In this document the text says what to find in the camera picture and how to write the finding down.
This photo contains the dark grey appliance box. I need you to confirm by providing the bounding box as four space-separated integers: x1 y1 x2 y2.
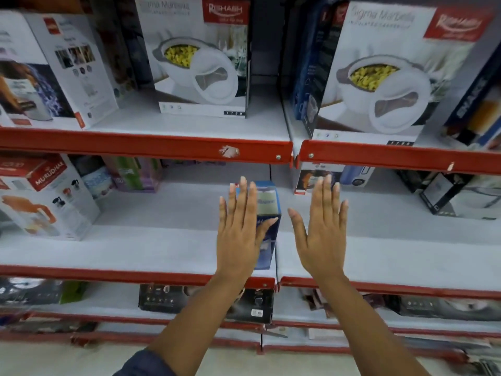
363 293 501 322

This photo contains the dark blue sleeve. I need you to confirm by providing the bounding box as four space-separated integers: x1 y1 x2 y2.
113 348 177 376

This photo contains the white and red kettle box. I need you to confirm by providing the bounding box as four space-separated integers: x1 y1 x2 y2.
0 152 102 242

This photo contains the dark blue product box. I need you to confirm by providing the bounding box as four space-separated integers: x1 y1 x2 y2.
291 0 350 122

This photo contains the white box with blue appliance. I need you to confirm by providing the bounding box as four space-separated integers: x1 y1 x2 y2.
294 162 376 196

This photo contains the small black product box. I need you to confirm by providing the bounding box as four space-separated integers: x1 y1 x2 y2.
395 170 436 195

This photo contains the person's left forearm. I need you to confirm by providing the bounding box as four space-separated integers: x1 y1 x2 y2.
148 272 251 376

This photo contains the blue and white product box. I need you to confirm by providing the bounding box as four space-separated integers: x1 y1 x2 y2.
235 180 282 271

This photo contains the black and white product box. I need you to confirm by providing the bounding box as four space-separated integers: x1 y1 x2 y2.
419 173 501 222

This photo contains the person's left hand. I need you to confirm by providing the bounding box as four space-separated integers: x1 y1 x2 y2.
216 176 279 284

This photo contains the person's right forearm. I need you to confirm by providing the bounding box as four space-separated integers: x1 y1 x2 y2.
313 273 431 376

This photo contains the light blue product box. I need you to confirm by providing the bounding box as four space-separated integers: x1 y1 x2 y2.
70 155 117 201

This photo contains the blue juicer box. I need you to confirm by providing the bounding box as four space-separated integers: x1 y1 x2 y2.
439 45 501 151

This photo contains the black appliance box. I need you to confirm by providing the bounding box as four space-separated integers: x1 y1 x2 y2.
138 283 275 325

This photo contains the purple and green product box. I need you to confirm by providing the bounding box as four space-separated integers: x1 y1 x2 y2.
103 156 163 194

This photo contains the white and brown product box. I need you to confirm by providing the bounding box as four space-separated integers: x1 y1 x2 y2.
301 287 334 320

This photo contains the grey and green product box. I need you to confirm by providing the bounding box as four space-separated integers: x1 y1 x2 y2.
0 277 89 307

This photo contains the white casserole box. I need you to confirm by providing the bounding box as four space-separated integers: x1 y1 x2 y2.
311 0 501 148
134 0 251 119

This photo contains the person's right hand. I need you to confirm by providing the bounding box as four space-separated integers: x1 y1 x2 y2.
288 174 349 284

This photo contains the white appliance box with photos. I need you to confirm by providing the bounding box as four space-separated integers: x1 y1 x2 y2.
0 11 120 131

